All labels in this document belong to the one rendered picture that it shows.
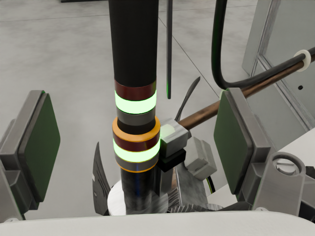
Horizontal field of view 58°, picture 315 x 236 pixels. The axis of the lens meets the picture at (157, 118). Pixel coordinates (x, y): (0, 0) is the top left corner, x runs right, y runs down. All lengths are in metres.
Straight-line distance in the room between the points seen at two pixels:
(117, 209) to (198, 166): 0.51
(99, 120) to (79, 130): 0.21
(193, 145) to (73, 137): 1.88
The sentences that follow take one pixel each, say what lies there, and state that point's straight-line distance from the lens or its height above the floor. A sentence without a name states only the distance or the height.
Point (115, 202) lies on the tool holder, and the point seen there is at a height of 1.46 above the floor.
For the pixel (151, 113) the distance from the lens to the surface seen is 0.23.
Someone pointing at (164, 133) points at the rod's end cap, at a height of 1.54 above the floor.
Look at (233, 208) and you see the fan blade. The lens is 0.49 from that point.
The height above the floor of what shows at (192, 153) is 1.16.
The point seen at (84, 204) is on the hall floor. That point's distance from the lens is 2.13.
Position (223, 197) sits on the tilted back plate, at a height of 1.11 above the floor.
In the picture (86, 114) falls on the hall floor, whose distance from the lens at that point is 2.82.
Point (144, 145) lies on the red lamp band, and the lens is 0.25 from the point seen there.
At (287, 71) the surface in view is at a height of 1.54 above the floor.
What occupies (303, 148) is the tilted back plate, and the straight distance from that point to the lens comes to 0.72.
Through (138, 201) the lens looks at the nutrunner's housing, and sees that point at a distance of 0.32.
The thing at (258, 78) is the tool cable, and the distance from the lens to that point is 0.38.
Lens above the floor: 1.74
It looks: 39 degrees down
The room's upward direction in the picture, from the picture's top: 2 degrees clockwise
